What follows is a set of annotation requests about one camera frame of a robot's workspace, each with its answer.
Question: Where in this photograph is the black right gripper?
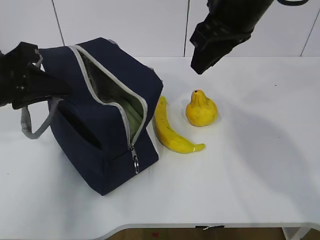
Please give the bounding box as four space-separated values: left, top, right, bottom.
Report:
190 9 251 75

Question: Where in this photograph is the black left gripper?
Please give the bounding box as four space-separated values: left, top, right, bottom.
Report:
0 41 72 110

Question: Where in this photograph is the yellow pear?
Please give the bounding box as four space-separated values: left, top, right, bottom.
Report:
185 89 219 127

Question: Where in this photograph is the navy blue lunch bag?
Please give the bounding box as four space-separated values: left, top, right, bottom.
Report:
21 37 163 196

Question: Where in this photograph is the yellow banana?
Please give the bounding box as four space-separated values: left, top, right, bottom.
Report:
154 96 205 154

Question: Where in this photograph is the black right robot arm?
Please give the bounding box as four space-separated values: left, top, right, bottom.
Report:
189 0 273 75

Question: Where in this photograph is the white table leg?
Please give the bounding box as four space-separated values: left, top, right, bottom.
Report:
281 226 320 240

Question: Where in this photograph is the black cable loop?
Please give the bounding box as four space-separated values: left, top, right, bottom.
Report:
276 0 310 6

